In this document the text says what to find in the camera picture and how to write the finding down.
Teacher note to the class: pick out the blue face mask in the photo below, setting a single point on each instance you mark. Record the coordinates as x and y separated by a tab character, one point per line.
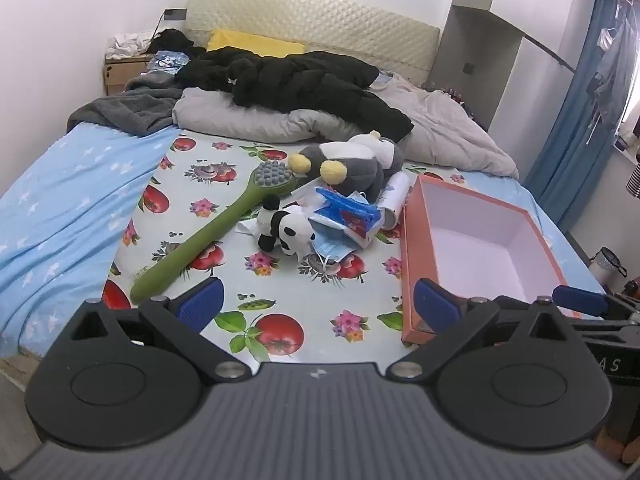
332	254

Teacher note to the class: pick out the blue curtain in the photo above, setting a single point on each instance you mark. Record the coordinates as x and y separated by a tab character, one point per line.
565	160

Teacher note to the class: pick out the orange cardboard box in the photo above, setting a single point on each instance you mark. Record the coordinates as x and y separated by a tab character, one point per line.
415	260

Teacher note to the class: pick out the blue packet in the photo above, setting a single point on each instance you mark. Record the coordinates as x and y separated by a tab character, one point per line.
167	60

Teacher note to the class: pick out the dark switch plate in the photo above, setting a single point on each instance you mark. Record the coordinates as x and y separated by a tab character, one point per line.
468	68

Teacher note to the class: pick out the dark grey blanket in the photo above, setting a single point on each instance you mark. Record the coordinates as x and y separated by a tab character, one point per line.
130	110

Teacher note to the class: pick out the black jacket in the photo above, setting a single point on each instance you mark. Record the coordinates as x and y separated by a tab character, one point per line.
300	80

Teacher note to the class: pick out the white crumpled cloth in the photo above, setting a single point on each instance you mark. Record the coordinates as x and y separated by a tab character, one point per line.
125	45

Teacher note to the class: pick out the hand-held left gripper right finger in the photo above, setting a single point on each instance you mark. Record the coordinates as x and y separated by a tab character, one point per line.
435	305

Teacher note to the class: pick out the wooden nightstand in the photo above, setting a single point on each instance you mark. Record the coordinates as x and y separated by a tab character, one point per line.
120	74

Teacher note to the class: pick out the light blue bedsheet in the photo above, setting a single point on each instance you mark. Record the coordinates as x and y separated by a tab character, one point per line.
65	200

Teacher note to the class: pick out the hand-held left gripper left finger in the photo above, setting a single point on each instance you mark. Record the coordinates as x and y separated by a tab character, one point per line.
200	305

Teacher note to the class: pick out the green massage brush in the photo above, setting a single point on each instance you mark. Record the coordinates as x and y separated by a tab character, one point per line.
200	240

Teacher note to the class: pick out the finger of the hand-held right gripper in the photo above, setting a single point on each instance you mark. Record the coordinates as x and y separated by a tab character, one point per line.
580	300

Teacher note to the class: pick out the beige quilted headboard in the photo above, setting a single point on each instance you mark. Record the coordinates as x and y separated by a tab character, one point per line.
350	25

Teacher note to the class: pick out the panda plush toy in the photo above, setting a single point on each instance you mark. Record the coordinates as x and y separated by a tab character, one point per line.
290	230

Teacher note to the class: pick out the yellow pillow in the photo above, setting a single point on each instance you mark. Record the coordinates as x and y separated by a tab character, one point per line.
250	42

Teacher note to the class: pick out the grey penguin plush toy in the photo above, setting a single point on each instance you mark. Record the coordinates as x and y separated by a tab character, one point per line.
360	165

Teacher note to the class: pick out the dark wall socket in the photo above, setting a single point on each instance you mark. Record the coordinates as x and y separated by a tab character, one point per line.
175	14

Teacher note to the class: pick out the white spray can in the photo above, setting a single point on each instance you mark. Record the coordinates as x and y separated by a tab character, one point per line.
395	200

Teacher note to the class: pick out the light grey duvet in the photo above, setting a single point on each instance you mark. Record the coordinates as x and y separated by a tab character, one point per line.
450	130

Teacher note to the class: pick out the grey wardrobe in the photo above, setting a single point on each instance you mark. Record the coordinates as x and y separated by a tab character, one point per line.
475	50

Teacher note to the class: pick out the striped garment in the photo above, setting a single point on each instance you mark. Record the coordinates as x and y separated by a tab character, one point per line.
634	175

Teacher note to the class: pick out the black garment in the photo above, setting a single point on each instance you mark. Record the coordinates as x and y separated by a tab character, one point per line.
172	40

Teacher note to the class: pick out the hanging clothes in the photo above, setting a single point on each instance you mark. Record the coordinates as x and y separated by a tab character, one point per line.
615	75

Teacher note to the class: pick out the fruit print tablecloth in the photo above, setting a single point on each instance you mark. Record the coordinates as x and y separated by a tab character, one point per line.
280	285

